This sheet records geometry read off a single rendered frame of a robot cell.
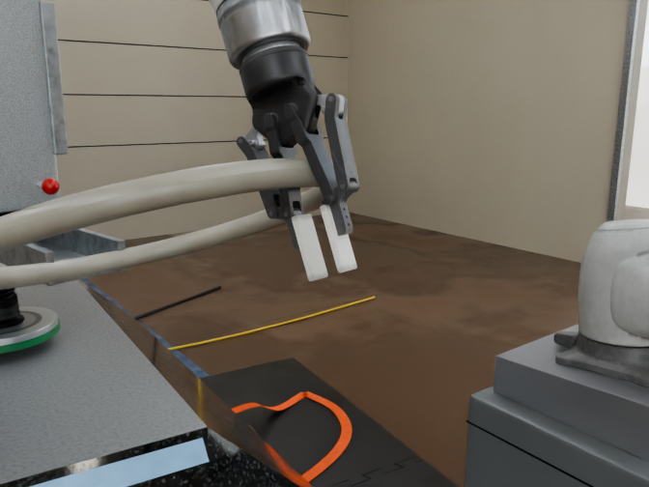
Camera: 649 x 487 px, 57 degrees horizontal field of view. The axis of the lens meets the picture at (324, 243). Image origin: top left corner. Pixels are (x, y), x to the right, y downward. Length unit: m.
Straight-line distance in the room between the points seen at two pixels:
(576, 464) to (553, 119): 4.97
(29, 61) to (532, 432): 1.16
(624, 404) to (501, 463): 0.28
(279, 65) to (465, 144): 6.00
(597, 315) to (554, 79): 4.87
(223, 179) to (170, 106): 6.25
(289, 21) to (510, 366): 0.85
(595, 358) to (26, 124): 1.16
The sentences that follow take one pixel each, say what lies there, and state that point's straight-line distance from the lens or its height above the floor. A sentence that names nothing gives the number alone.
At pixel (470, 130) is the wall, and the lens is 6.54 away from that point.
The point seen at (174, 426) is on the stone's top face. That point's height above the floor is 0.87.
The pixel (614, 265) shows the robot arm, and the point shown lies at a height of 1.09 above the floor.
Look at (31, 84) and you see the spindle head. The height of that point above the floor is 1.41.
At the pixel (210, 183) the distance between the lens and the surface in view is 0.54.
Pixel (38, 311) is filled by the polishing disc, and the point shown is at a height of 0.93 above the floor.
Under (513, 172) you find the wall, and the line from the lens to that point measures 6.23.
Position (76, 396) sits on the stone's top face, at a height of 0.87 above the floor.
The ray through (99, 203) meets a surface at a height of 1.29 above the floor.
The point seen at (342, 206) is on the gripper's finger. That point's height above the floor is 1.27.
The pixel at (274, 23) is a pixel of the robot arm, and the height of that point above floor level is 1.45.
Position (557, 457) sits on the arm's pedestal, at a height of 0.76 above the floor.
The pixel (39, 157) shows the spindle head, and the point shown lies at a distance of 1.30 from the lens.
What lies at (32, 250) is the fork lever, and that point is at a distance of 0.99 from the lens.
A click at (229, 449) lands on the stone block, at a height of 0.82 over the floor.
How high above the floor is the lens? 1.36
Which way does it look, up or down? 13 degrees down
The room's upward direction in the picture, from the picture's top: straight up
